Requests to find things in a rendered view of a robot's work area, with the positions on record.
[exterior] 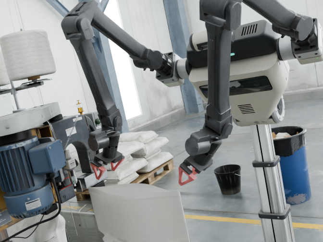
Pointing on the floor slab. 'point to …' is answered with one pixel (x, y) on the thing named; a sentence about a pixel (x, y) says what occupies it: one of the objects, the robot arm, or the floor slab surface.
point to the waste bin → (293, 163)
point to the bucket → (229, 178)
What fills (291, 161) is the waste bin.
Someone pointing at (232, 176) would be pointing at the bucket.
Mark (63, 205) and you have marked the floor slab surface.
